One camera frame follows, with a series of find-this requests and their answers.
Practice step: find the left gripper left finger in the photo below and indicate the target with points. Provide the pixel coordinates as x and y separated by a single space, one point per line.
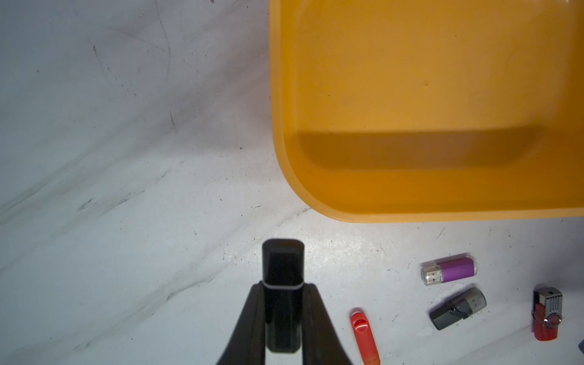
247 344

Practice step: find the red silver swivel usb drive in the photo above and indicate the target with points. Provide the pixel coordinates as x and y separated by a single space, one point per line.
546 313

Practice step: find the purple usb flash drive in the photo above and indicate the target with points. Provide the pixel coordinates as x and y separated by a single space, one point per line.
447 270

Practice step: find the yellow plastic storage box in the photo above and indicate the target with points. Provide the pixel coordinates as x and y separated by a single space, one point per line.
415 111

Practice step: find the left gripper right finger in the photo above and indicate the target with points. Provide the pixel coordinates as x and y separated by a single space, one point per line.
320 343

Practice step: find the grey black usb flash drive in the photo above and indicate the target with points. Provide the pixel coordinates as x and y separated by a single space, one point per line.
458 308

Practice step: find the red usb flash drive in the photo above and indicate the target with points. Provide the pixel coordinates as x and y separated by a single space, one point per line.
365 338

